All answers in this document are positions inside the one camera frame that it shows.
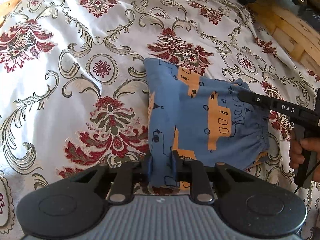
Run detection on black cable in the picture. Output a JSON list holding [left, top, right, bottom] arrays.
[[292, 166, 320, 194]]

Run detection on blue orange patterned pants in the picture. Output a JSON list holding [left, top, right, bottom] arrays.
[[144, 58, 270, 187]]

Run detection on wooden bed frame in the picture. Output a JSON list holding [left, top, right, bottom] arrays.
[[1, 0, 319, 73]]

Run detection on white floral bedspread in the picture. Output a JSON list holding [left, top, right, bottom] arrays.
[[1, 0, 319, 239]]

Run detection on right hand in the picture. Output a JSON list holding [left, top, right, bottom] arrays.
[[289, 128, 320, 169]]

